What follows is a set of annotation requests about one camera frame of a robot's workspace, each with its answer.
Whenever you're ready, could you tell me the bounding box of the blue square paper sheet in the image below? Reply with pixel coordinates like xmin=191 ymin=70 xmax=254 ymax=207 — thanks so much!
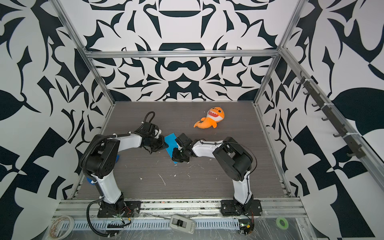
xmin=165 ymin=133 xmax=179 ymax=158

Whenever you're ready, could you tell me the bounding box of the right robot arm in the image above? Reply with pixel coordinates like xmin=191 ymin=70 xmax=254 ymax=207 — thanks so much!
xmin=166 ymin=134 xmax=254 ymax=209

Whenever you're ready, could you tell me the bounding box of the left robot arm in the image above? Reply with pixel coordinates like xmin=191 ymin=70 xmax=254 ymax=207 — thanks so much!
xmin=81 ymin=111 xmax=168 ymax=211

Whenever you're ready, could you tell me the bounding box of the orange shark plush toy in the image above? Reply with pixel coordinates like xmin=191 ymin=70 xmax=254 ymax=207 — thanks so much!
xmin=194 ymin=107 xmax=225 ymax=129

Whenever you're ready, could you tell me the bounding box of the blue round cloth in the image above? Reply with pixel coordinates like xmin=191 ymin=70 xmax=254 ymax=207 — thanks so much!
xmin=86 ymin=155 xmax=120 ymax=185

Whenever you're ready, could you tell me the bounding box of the small black electronics board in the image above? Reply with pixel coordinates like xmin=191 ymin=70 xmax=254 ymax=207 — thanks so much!
xmin=239 ymin=219 xmax=255 ymax=236

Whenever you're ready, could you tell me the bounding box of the green tape roll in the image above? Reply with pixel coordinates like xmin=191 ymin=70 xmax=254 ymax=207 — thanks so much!
xmin=276 ymin=217 xmax=289 ymax=230

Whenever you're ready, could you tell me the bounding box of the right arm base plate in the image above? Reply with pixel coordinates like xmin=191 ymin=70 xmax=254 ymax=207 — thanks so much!
xmin=220 ymin=199 xmax=263 ymax=217

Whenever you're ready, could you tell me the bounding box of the grey switch box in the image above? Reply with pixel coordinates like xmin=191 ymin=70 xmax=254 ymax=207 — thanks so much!
xmin=170 ymin=215 xmax=196 ymax=234

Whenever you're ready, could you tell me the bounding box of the white slotted cable duct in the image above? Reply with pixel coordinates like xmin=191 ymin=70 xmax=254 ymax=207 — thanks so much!
xmin=74 ymin=219 xmax=239 ymax=231

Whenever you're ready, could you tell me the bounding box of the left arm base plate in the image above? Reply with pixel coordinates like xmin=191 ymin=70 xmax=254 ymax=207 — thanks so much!
xmin=97 ymin=201 xmax=142 ymax=218

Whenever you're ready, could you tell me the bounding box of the black corrugated cable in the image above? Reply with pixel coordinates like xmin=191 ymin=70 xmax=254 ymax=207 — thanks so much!
xmin=86 ymin=197 xmax=132 ymax=238

